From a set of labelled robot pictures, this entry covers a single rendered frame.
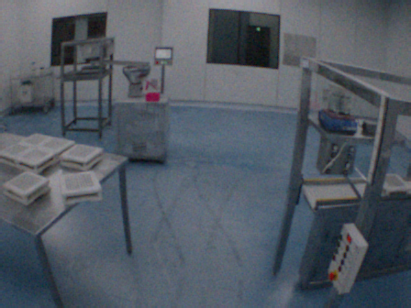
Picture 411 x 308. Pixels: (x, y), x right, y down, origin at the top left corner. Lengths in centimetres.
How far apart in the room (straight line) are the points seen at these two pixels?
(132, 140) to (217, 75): 302
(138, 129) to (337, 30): 462
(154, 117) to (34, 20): 456
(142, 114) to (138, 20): 311
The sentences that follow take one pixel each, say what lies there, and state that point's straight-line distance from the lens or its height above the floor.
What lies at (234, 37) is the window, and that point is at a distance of 690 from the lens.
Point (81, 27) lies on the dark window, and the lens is 736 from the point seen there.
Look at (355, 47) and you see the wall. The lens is 752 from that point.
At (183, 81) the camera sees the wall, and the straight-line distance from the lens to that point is 701.
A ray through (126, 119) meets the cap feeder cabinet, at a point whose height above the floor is 55.
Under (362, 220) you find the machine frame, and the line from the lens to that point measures 142.
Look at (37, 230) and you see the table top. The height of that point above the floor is 82.
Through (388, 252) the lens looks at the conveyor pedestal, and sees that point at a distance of 283.
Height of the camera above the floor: 179
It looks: 22 degrees down
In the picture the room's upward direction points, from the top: 3 degrees clockwise
